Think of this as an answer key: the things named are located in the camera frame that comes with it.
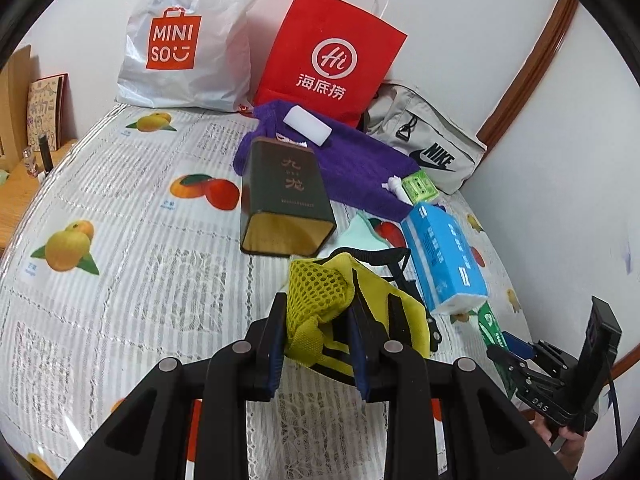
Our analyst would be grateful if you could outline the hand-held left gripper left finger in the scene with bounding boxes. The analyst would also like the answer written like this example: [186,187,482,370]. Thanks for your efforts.
[57,292,291,480]

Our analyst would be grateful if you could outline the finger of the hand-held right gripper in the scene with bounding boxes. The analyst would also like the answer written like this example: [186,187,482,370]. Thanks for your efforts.
[486,345,532,401]
[500,330,547,362]

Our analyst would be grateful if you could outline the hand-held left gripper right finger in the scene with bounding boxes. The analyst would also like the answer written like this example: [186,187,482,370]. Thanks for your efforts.
[347,309,573,480]

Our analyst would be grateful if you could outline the dark green packet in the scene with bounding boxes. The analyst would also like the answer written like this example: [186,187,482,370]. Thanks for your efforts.
[474,304,518,398]

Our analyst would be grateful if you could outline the yellow mesh bag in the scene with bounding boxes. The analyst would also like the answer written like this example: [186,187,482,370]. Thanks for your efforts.
[285,247,441,378]

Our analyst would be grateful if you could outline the light green tissue packet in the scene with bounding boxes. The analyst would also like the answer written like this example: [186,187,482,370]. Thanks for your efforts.
[401,170,441,206]

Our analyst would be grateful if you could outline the person's right hand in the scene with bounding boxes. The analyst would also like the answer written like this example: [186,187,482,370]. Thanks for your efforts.
[532,407,587,473]

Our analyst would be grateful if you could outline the blue tissue pack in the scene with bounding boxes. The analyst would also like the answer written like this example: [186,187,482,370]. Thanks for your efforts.
[400,201,488,317]

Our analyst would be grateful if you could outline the mint green cloth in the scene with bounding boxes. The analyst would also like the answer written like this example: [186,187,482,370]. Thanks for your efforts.
[337,212,393,251]

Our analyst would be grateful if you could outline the fruit print tablecloth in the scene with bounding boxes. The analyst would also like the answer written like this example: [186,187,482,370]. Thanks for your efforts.
[0,102,538,480]

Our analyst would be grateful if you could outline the dark tea tin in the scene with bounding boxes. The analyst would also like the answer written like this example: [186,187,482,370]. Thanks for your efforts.
[239,136,337,257]

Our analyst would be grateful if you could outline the purple towel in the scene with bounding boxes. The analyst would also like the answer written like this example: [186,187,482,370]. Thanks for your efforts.
[232,100,446,223]

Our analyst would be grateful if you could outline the grey waist bag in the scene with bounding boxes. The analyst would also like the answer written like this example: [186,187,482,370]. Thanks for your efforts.
[362,82,488,196]

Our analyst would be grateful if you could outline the white plastic shopping bag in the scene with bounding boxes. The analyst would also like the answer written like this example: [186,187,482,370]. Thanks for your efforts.
[115,0,273,113]

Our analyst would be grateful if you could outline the wooden side table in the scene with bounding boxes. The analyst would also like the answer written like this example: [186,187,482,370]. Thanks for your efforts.
[0,139,78,256]

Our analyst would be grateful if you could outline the black tube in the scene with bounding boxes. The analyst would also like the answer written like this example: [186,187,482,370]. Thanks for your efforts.
[39,132,55,178]

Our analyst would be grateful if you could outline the red paper bag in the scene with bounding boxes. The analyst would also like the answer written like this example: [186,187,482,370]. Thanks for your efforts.
[254,0,408,131]

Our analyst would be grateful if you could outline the patterned book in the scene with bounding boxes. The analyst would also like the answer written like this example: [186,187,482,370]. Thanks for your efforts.
[25,74,68,153]

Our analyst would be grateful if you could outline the wooden headboard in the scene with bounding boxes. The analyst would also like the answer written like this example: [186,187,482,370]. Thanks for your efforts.
[0,45,32,161]

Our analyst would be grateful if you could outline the black cable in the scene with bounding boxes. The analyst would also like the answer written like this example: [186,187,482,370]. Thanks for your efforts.
[606,350,627,456]

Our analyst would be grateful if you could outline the wooden door frame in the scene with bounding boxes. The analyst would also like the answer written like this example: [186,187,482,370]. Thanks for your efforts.
[477,0,581,148]

